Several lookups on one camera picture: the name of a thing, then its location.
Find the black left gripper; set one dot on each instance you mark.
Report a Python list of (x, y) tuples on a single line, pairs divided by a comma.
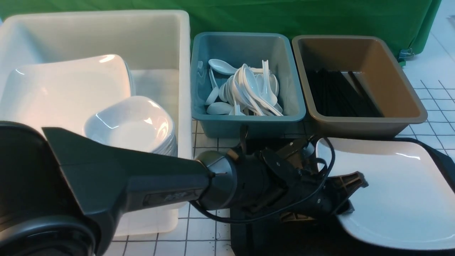
[(290, 182)]

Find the large white square plate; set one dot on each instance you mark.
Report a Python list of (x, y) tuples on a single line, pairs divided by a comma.
[(407, 204)]

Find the white spoon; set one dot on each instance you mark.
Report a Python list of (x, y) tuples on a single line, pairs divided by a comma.
[(221, 67), (255, 91), (268, 93), (220, 108), (247, 99)]

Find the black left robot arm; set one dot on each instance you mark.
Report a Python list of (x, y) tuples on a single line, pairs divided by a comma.
[(63, 194)]

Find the black serving tray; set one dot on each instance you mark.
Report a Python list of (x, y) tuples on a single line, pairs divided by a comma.
[(328, 237)]

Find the pile of black chopsticks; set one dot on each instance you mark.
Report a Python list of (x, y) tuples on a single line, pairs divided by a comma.
[(334, 95)]

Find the brown plastic bin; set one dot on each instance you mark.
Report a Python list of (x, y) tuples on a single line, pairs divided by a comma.
[(377, 69)]

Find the teal plastic bin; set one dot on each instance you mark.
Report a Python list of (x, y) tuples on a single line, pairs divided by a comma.
[(237, 49)]

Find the metal binder clip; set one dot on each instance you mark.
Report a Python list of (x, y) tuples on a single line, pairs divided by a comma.
[(405, 55)]

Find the green cloth backdrop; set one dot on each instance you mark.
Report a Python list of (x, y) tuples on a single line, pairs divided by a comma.
[(402, 24)]

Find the stack of white bowls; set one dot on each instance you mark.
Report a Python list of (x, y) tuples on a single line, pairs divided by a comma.
[(136, 123)]

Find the large white plastic tub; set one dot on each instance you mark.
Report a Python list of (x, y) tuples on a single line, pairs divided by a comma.
[(154, 43)]

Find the stack of white square plates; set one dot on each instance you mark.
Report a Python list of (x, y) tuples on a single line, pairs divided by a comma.
[(65, 94)]

